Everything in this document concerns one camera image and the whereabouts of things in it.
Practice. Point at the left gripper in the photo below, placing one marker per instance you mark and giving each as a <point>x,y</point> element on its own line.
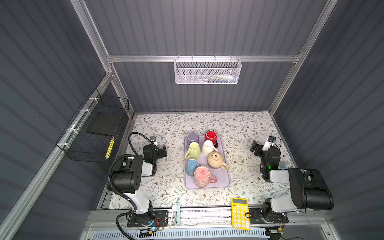
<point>161,151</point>

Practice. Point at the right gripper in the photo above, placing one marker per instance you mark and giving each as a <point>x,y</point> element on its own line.
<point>258,148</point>

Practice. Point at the beige speckled mug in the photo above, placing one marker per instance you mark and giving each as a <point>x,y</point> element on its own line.
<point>216,160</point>

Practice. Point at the pink ghost mug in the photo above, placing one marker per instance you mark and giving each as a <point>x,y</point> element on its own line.
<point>203,177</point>

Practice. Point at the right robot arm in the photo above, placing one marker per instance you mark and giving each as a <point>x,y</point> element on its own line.
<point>308,189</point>

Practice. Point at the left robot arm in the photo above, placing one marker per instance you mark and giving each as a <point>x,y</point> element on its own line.
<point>125,175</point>

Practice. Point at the blue mug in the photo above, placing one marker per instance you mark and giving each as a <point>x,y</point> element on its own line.
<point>191,166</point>

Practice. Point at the green mug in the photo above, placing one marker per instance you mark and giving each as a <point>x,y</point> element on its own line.
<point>193,151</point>

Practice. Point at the lavender mug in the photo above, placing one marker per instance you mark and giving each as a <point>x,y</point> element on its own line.
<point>192,137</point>

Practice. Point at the white mug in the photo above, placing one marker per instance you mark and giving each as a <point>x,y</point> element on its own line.
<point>208,147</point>

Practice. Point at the red mug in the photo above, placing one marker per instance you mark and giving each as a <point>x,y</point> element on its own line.
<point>212,136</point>

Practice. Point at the yellow marker in basket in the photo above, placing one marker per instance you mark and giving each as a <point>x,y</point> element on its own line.
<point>110,148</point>

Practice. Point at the black pad in basket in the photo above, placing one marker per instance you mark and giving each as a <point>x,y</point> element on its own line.
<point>105,125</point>

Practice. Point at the lavender tray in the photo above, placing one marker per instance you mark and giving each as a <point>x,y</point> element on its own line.
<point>223,177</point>

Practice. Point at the yellow calculator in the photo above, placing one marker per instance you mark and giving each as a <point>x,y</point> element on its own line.
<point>239,208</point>

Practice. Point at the items in white basket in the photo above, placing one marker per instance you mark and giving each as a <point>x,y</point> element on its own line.
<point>232,79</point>

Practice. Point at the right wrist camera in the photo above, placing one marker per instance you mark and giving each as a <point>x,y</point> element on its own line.
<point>269,143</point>

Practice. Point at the black wire basket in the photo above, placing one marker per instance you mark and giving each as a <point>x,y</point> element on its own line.
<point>79,145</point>

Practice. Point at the white wire basket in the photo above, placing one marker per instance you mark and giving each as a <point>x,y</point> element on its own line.
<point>189,70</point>

